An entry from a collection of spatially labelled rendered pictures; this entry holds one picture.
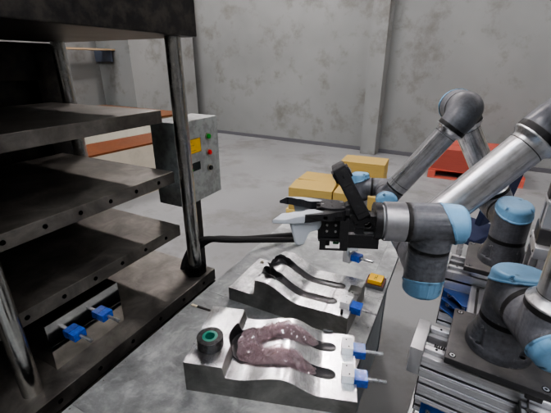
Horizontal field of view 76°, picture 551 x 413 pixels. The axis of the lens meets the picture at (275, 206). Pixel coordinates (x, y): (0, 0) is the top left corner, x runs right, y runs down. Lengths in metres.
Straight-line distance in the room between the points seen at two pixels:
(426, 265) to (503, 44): 6.67
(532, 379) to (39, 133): 1.42
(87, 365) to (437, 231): 1.16
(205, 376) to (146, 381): 0.21
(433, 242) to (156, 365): 0.96
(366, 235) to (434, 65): 6.74
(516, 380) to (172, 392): 0.91
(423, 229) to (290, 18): 7.84
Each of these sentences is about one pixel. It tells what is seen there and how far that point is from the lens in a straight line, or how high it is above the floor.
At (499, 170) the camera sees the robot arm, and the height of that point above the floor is 1.51.
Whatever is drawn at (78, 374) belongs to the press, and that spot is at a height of 0.78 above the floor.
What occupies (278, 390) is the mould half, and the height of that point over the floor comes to 0.86.
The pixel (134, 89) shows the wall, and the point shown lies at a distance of 8.40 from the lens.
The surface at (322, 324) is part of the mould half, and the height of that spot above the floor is 0.83.
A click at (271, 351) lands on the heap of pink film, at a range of 1.15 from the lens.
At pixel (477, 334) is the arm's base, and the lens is 1.07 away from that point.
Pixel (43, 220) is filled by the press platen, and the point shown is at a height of 1.29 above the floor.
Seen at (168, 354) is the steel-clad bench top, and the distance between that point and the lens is 1.34.
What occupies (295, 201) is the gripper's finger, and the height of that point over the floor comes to 1.45.
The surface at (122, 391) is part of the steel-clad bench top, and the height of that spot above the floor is 0.80.
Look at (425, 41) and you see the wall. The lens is 7.39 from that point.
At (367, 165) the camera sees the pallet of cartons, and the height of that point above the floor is 0.64.
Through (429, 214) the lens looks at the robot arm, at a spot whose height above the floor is 1.46.
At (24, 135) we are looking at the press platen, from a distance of 1.21.
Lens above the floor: 1.71
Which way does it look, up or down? 22 degrees down
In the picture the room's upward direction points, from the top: straight up
